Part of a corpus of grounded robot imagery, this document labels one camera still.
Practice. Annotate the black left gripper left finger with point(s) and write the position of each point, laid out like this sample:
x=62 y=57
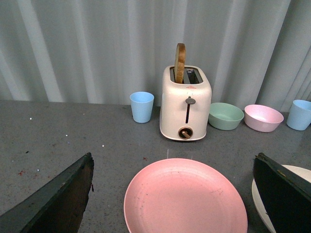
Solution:
x=58 y=206

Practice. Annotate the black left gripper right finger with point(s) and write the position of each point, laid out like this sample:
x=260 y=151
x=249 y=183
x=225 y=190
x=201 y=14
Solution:
x=286 y=196

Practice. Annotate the pink plate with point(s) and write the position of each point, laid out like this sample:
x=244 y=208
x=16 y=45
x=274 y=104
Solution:
x=183 y=196

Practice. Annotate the cream white plate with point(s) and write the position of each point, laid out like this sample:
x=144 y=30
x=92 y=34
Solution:
x=302 y=172

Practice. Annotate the light blue cup right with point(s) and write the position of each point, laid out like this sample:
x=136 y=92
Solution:
x=299 y=115

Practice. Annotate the light blue cup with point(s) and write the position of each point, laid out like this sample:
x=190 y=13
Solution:
x=299 y=115
x=141 y=105

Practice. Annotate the pink bowl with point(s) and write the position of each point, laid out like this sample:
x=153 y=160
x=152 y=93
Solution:
x=262 y=118

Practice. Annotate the green bowl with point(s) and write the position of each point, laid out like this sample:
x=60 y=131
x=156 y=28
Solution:
x=224 y=116

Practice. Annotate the light blue cup left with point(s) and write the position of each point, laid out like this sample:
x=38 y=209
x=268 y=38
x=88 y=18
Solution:
x=141 y=105

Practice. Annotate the cream white toaster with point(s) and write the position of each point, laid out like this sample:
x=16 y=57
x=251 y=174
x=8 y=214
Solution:
x=185 y=107

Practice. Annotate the grey curtain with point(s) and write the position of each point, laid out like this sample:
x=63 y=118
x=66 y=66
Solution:
x=101 y=51

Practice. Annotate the toast bread slice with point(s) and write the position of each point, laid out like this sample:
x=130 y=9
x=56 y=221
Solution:
x=180 y=57

